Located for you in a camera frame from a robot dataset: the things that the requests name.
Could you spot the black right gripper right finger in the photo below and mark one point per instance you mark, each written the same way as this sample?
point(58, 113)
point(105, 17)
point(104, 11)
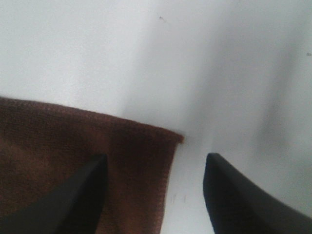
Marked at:
point(237, 206)

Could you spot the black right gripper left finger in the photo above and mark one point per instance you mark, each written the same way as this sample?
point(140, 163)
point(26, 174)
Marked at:
point(74, 207)

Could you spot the brown towel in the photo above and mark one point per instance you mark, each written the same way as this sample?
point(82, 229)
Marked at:
point(42, 145)

